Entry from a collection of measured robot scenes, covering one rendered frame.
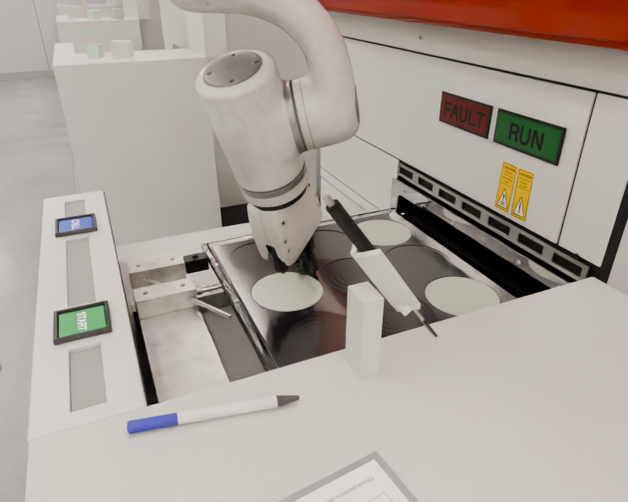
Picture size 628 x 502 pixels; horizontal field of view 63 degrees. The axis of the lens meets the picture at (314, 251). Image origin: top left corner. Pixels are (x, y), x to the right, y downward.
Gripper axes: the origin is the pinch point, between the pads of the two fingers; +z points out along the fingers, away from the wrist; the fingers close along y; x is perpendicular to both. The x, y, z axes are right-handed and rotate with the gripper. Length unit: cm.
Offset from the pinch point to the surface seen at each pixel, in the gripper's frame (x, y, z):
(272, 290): -1.8, 6.2, -0.5
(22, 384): -125, 28, 89
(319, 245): -2.7, -7.4, 5.9
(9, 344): -151, 18, 93
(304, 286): 1.6, 3.4, 0.8
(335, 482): 22.4, 28.1, -18.4
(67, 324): -11.1, 25.6, -16.7
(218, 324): -10.7, 11.3, 5.9
